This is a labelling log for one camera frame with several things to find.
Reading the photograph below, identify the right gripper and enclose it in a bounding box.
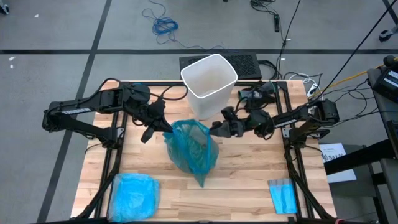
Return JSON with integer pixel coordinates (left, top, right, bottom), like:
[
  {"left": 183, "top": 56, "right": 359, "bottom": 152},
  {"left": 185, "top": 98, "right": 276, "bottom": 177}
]
[{"left": 210, "top": 106, "right": 261, "bottom": 138}]

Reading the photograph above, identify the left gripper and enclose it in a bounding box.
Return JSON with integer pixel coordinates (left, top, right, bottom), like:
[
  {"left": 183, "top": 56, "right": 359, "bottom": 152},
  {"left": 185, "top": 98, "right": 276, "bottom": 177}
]
[{"left": 132, "top": 98, "right": 174, "bottom": 144}]

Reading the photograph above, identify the teal plastic trash bag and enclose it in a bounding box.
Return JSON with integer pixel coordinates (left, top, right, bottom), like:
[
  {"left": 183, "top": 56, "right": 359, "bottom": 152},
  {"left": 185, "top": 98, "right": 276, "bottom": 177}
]
[{"left": 162, "top": 119, "right": 220, "bottom": 189}]

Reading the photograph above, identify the white plastic trash bin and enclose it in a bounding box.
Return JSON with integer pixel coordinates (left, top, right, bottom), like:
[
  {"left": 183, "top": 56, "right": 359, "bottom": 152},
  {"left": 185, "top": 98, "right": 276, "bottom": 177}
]
[{"left": 180, "top": 53, "right": 239, "bottom": 121}]

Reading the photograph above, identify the large folded blue bag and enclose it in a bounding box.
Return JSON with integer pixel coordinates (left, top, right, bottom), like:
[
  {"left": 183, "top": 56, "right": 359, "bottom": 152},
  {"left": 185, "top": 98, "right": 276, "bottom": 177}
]
[{"left": 106, "top": 172, "right": 162, "bottom": 223}]

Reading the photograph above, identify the small folded blue bag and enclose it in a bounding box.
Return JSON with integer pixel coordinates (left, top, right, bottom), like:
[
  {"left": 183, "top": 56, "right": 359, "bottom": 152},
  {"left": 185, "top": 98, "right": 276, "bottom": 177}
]
[{"left": 267, "top": 178, "right": 299, "bottom": 215}]

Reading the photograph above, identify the black glove gray cuff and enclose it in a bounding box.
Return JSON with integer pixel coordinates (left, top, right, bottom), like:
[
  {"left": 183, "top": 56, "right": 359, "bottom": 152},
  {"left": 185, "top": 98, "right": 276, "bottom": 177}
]
[{"left": 244, "top": 80, "right": 278, "bottom": 110}]

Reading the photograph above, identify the black perforated panel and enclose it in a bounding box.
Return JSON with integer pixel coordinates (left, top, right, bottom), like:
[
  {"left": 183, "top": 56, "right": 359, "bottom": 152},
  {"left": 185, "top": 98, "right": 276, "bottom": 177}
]
[{"left": 178, "top": 52, "right": 263, "bottom": 81}]

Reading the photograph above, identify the white power strip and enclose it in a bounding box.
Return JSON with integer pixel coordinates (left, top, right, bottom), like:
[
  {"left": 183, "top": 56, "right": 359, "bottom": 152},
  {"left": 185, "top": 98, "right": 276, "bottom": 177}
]
[{"left": 305, "top": 82, "right": 319, "bottom": 98}]

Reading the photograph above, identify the white paper sign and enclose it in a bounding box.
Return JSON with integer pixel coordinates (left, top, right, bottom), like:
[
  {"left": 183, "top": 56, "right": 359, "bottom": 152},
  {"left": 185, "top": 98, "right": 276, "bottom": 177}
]
[{"left": 319, "top": 142, "right": 358, "bottom": 184}]

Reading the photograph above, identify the black metal beam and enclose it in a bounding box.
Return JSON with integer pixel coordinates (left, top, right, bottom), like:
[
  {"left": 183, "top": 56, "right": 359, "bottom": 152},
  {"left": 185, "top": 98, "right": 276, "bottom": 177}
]
[{"left": 323, "top": 139, "right": 398, "bottom": 177}]

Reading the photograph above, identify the gray side table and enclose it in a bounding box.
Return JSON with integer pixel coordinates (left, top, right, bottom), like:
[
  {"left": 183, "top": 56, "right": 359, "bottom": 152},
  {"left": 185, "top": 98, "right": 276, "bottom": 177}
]
[{"left": 366, "top": 67, "right": 398, "bottom": 147}]

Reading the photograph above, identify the black device with label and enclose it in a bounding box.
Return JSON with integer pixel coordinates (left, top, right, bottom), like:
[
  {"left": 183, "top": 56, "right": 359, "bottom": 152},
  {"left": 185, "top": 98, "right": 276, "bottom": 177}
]
[{"left": 373, "top": 66, "right": 398, "bottom": 103}]

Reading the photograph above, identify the black round device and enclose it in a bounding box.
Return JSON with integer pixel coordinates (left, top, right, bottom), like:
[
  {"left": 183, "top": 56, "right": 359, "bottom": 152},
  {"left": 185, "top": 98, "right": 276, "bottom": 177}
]
[{"left": 382, "top": 54, "right": 396, "bottom": 68}]

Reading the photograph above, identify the office chair caster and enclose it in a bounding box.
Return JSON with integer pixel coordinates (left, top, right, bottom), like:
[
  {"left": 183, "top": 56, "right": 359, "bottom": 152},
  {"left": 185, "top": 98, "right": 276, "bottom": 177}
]
[{"left": 379, "top": 26, "right": 398, "bottom": 43}]

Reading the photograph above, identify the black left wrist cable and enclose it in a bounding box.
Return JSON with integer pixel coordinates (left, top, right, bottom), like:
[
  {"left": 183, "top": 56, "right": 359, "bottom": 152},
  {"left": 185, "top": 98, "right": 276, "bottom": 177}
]
[{"left": 148, "top": 83, "right": 190, "bottom": 108}]

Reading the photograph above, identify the black aluminium table frame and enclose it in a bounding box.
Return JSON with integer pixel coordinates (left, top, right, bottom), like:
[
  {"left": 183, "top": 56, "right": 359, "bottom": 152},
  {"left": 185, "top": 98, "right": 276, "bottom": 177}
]
[{"left": 74, "top": 80, "right": 338, "bottom": 224}]

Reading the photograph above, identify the black floor cable bundle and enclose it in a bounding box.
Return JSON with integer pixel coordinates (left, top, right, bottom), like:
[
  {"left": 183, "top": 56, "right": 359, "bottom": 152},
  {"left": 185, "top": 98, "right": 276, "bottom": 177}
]
[{"left": 257, "top": 58, "right": 281, "bottom": 80}]

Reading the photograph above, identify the blue coiled cable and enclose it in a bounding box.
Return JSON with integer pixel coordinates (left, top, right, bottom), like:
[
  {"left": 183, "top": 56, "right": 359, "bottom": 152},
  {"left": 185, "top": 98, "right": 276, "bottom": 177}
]
[{"left": 141, "top": 0, "right": 239, "bottom": 54}]

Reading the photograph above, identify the thin black hanging cable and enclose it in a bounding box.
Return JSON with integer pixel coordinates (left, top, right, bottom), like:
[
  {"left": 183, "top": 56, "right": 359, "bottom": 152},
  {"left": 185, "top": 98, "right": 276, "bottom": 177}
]
[{"left": 275, "top": 0, "right": 302, "bottom": 78}]

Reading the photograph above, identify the black tangled cord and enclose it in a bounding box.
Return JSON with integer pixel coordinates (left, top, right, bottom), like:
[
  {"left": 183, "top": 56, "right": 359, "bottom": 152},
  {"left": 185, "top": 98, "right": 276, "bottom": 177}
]
[{"left": 249, "top": 0, "right": 282, "bottom": 19}]

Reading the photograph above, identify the thick yellow floor cable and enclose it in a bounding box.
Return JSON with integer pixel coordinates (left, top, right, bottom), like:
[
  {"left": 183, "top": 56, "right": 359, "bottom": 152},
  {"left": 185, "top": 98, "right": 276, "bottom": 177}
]
[{"left": 310, "top": 55, "right": 398, "bottom": 98}]

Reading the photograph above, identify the long black slanted cable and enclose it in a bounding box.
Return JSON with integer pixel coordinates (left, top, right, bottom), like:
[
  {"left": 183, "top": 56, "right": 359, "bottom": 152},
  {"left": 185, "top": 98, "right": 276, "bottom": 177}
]
[{"left": 310, "top": 0, "right": 398, "bottom": 102}]

